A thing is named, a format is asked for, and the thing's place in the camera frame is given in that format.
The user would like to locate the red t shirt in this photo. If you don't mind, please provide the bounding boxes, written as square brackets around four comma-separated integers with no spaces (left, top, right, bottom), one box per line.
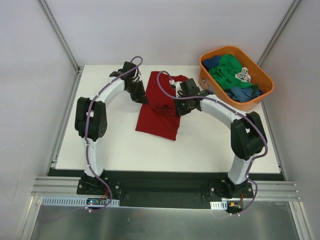
[135,71,180,141]

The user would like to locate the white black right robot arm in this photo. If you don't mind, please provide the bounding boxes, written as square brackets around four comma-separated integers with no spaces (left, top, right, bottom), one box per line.
[169,78,267,198]

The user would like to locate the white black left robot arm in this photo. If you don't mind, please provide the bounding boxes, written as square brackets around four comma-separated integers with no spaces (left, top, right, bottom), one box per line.
[74,60,149,195]

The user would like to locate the dark blue t shirt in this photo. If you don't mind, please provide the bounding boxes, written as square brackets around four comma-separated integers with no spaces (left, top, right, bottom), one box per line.
[201,55,222,71]

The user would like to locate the green t shirt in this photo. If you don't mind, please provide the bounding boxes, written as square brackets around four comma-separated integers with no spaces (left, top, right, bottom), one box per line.
[208,53,259,92]

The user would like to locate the orange plastic bin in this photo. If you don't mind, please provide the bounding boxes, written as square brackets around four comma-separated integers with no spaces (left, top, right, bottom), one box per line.
[198,45,274,112]

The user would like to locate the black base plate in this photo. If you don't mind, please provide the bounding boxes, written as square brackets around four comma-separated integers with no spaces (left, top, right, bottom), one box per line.
[76,170,254,209]

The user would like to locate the right grey cable duct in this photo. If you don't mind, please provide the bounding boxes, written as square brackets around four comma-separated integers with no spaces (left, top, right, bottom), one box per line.
[210,200,228,211]

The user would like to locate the grey cable duct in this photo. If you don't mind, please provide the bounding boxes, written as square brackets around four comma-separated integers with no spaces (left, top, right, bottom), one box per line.
[210,200,228,211]
[42,196,120,208]

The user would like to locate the left grey cable duct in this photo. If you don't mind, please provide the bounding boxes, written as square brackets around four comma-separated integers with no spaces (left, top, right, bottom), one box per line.
[42,196,120,208]

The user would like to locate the aluminium frame rail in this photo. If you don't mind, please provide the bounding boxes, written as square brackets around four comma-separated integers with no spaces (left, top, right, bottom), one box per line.
[31,176,302,202]

